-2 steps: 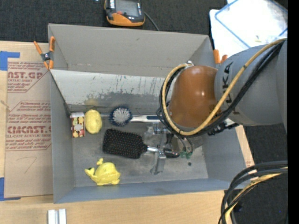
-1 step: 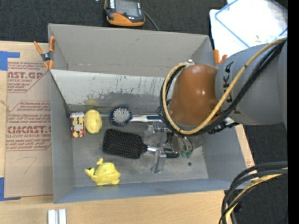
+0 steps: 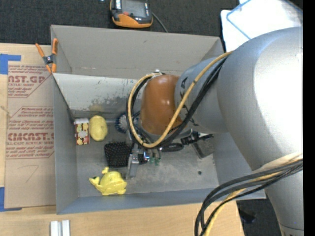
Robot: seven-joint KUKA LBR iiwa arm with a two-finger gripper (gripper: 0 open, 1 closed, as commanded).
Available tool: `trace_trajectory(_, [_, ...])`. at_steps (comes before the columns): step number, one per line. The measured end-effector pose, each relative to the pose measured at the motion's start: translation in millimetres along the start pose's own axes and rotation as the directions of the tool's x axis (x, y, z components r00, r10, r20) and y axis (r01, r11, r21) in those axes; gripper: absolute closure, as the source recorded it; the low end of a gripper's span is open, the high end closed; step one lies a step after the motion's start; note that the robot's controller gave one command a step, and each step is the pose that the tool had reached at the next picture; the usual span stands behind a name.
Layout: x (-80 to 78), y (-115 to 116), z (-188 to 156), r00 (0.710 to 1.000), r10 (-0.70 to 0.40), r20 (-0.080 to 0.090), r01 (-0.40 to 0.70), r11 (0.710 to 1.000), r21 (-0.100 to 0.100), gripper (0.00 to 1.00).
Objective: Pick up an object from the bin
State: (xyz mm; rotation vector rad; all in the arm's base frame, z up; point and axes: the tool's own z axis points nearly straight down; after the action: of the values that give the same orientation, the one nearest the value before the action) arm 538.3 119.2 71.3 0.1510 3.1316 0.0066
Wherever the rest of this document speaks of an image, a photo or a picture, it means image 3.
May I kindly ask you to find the dark grey sponge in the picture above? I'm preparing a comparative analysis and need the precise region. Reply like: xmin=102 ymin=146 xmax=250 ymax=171
xmin=192 ymin=138 xmax=216 ymax=159

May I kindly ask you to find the yellow toy lemon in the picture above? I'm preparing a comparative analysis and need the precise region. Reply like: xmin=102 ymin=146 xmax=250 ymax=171
xmin=89 ymin=115 xmax=108 ymax=142

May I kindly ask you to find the yellow toy whale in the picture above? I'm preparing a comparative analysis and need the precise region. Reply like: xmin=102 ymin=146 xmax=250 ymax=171
xmin=89 ymin=166 xmax=127 ymax=196

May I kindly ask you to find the blue and white brush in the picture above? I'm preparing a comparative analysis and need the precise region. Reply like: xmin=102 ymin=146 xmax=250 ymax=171
xmin=114 ymin=114 xmax=129 ymax=134

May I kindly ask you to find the red and yellow small box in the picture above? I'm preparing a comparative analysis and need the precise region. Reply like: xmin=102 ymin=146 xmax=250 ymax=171
xmin=73 ymin=118 xmax=90 ymax=146

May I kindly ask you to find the grey metal bin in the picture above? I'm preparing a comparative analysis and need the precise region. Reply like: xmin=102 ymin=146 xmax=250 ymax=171
xmin=50 ymin=25 xmax=267 ymax=215

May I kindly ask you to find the brown cardboard board, red print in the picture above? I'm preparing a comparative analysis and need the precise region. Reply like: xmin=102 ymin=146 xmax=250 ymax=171
xmin=0 ymin=42 xmax=58 ymax=211

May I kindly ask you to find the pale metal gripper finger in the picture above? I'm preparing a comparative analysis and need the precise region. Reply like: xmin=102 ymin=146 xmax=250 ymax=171
xmin=126 ymin=159 xmax=138 ymax=180

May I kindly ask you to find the black cylinder on white bracket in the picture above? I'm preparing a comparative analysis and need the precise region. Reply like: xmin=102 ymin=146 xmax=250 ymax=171
xmin=181 ymin=129 xmax=215 ymax=146

